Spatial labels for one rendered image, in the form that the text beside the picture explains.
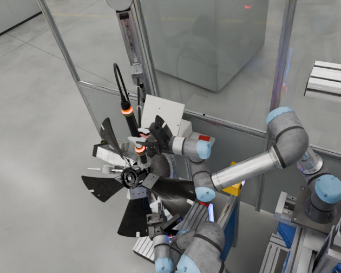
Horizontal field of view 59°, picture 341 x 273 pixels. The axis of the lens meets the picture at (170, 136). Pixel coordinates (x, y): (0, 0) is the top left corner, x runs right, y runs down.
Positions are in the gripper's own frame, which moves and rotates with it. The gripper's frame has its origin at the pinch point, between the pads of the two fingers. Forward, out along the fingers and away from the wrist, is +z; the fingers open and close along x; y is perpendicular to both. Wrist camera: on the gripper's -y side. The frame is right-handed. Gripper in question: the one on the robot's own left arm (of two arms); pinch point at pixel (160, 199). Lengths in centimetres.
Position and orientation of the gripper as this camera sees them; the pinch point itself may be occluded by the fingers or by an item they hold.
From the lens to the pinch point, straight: 155.6
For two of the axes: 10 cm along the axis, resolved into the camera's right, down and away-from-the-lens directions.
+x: 2.4, 6.4, 7.3
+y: -9.6, 2.6, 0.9
